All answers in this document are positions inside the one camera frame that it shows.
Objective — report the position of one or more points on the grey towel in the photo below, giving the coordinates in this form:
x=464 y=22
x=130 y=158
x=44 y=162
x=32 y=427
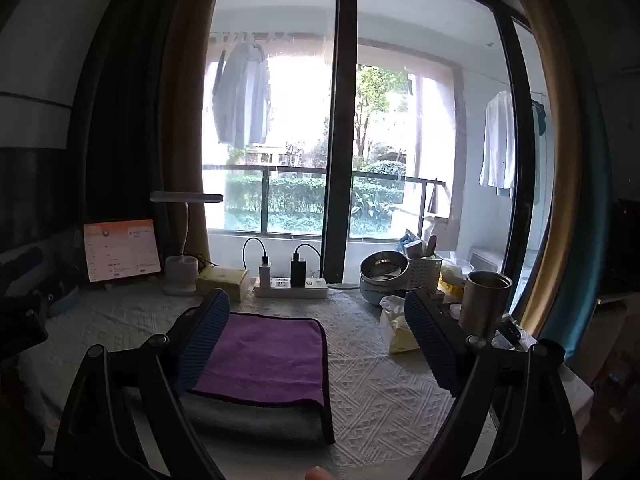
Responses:
x=240 y=417

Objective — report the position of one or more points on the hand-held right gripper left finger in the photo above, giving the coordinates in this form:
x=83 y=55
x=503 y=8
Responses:
x=205 y=340

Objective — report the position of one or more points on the tablet with lit screen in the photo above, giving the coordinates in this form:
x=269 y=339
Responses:
x=122 y=250

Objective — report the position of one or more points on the small black device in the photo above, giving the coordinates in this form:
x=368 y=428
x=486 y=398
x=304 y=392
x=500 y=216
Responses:
x=510 y=331

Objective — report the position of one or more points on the white outdoor unit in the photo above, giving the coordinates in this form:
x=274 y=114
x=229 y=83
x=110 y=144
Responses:
x=487 y=260

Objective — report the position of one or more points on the purple towel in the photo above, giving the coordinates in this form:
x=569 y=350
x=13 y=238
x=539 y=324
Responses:
x=265 y=355

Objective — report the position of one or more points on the teal curtain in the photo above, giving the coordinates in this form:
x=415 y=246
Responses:
x=597 y=220

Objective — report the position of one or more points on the dark window frame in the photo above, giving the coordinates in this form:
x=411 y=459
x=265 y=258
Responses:
x=340 y=125

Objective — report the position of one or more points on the stainless steel bowl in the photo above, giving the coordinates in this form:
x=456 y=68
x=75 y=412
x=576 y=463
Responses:
x=382 y=265

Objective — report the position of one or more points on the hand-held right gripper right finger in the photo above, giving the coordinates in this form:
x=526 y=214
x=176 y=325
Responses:
x=431 y=345

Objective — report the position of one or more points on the glass balcony railing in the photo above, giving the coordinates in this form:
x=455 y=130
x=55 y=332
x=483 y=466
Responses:
x=290 y=195

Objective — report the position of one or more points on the white desk lamp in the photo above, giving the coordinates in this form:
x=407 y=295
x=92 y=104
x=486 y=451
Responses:
x=182 y=274

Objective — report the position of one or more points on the hanging teal garment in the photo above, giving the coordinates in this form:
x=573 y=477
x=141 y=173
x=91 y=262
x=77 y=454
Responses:
x=538 y=117

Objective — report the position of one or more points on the brown curtain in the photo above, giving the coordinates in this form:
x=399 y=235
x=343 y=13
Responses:
x=187 y=125

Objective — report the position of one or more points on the yellow tissue box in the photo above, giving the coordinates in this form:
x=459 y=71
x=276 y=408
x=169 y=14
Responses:
x=222 y=281

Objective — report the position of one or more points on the yellow plastic bag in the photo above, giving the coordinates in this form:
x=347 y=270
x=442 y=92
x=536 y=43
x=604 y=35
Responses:
x=397 y=330
x=451 y=280

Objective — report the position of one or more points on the black charger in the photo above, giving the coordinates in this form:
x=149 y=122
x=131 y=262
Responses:
x=298 y=271

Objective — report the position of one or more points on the white charger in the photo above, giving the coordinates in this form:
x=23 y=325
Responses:
x=265 y=271

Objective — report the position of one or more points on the clothes drying rack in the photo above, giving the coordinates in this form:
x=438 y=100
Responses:
x=265 y=36

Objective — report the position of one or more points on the person's right hand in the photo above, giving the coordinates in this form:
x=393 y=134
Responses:
x=317 y=474

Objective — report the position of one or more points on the yellow curtain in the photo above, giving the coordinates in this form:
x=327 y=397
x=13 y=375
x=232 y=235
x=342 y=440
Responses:
x=565 y=170

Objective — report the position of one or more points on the white power strip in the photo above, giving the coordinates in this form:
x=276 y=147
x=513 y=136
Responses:
x=292 y=289

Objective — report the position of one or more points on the hanging white shirt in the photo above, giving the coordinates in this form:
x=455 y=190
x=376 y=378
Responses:
x=497 y=145

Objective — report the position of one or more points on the metal cup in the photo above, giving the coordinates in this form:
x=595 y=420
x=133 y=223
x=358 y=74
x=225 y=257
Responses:
x=482 y=305

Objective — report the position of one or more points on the dark curtain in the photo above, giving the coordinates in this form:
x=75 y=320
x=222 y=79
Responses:
x=130 y=125

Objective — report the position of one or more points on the white patterned table cloth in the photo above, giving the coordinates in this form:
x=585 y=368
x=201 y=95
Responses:
x=380 y=390

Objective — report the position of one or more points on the hanging grey shirt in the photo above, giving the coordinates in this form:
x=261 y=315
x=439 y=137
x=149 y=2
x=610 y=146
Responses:
x=242 y=95

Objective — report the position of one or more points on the white plastic basket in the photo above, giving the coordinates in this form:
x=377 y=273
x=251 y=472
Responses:
x=425 y=274

